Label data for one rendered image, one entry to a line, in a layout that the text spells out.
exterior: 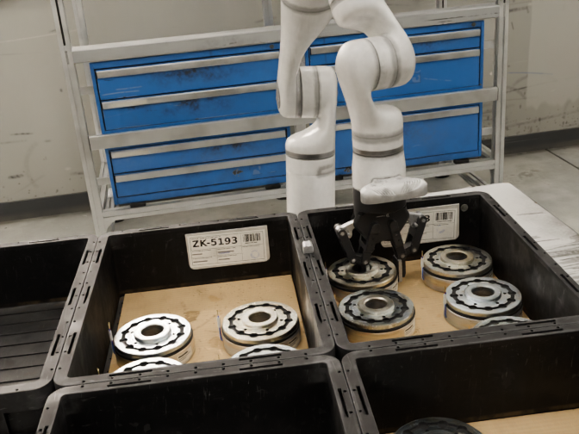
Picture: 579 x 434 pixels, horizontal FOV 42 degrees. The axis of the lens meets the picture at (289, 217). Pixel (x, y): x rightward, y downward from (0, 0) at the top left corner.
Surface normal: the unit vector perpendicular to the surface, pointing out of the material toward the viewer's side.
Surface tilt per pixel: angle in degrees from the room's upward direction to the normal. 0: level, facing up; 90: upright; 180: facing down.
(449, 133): 90
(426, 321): 0
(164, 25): 90
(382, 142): 90
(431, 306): 0
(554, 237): 0
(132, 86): 90
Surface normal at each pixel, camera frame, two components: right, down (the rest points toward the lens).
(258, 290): -0.07, -0.92
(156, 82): 0.17, 0.37
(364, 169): -0.55, 0.26
